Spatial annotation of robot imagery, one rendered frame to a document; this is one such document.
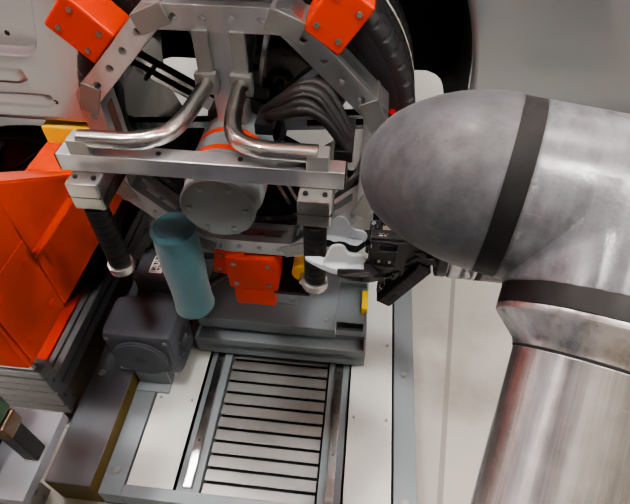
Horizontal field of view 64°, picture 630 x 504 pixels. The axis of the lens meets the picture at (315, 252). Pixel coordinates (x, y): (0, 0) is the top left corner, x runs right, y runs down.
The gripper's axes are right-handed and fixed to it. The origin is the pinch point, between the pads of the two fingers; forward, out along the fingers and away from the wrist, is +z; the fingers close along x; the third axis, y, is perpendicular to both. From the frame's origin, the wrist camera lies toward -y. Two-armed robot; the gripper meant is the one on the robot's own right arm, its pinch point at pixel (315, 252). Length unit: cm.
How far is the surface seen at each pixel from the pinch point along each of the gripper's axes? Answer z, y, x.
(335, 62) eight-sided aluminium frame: -0.9, 21.2, -20.5
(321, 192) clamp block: -0.9, 11.9, -0.7
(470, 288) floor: -49, -83, -63
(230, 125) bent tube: 12.8, 18.2, -6.5
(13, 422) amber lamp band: 49, -24, 23
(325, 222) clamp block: -1.7, 8.2, 1.5
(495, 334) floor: -55, -83, -44
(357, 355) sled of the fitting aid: -10, -68, -22
